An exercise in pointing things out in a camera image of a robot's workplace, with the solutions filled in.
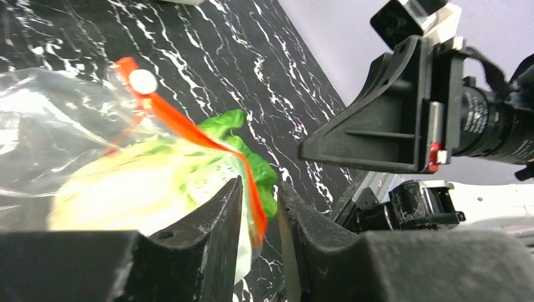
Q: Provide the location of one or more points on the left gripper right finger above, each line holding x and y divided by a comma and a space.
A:
322, 261

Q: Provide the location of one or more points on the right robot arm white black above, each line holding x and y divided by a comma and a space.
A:
443, 205

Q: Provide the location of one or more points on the clear zip top bag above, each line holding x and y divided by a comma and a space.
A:
40, 108

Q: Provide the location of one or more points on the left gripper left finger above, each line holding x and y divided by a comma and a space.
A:
193, 259

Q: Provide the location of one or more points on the green napa cabbage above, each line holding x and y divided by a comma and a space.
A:
151, 179

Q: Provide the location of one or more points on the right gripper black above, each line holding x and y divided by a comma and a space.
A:
416, 111

